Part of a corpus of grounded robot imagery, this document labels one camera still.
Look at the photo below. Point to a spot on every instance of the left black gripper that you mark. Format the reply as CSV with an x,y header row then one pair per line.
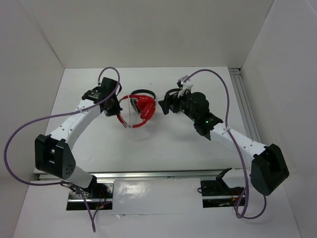
x,y
115,111

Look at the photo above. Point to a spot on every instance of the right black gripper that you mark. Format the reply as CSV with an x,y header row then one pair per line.
x,y
165,104

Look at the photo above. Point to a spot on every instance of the red headphones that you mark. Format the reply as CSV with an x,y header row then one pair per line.
x,y
145,104

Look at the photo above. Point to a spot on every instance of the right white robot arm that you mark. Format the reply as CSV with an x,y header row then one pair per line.
x,y
265,165

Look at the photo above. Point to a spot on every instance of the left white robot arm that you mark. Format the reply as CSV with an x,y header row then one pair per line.
x,y
53,152

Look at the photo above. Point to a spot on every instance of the black headphones right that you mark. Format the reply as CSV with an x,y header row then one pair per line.
x,y
171,91

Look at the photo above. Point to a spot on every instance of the black headphones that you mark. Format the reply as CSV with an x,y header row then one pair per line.
x,y
145,92
171,91

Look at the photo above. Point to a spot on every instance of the black headphones left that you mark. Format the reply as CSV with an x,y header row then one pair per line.
x,y
145,92

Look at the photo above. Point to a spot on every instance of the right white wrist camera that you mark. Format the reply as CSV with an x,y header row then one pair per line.
x,y
184,84

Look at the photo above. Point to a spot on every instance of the front aluminium rail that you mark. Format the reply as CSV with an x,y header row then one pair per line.
x,y
157,174

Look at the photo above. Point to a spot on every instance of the aluminium rail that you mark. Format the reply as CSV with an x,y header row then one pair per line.
x,y
244,105
157,174

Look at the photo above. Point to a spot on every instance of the right side aluminium rail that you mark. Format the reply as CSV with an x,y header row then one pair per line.
x,y
244,105

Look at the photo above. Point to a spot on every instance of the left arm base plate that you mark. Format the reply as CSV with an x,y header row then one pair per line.
x,y
101,200

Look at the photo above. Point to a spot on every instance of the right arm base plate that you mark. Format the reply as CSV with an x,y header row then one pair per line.
x,y
216,195

